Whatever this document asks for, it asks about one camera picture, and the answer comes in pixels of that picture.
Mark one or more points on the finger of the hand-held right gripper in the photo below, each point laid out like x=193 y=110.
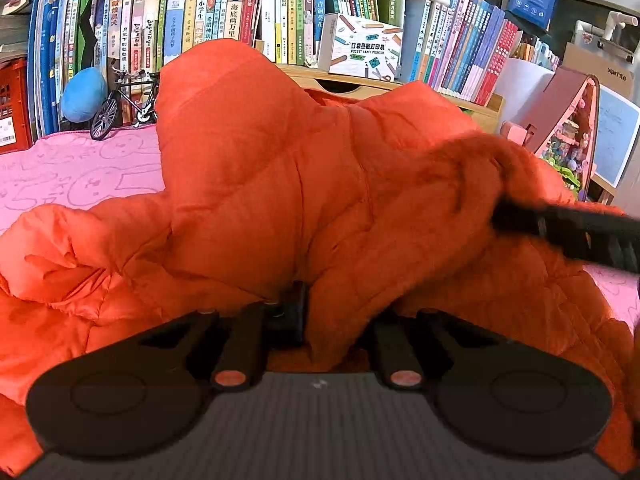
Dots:
x=520 y=220

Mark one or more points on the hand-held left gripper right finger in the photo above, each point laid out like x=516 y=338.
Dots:
x=395 y=350

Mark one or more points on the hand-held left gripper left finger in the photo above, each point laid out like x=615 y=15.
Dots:
x=296 y=312

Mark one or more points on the orange puffer jacket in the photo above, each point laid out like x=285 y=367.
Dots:
x=300 y=185

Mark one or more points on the pink triangular dollhouse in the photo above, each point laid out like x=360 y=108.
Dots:
x=565 y=125

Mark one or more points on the white folder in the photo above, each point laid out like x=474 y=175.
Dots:
x=520 y=90

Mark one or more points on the brown cardboard box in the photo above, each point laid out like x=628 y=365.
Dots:
x=610 y=70

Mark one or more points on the row of blue red books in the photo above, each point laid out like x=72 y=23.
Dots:
x=465 y=50

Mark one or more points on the white plastic toy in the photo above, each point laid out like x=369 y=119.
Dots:
x=595 y=35

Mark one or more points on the wooden drawer organizer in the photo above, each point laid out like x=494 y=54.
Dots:
x=340 y=82

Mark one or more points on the white printed box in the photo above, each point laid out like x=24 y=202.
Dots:
x=360 y=47

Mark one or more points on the miniature bicycle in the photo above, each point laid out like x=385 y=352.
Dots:
x=105 y=117

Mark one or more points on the blue plush ball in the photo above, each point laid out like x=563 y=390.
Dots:
x=84 y=95

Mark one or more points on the row of green-spined books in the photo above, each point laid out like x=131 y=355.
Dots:
x=300 y=5

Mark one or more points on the red plastic crate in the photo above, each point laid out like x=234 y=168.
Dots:
x=12 y=110

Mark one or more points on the row of tall picture books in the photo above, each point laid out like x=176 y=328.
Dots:
x=55 y=45

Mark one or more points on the blue board with frame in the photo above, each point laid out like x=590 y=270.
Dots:
x=617 y=135

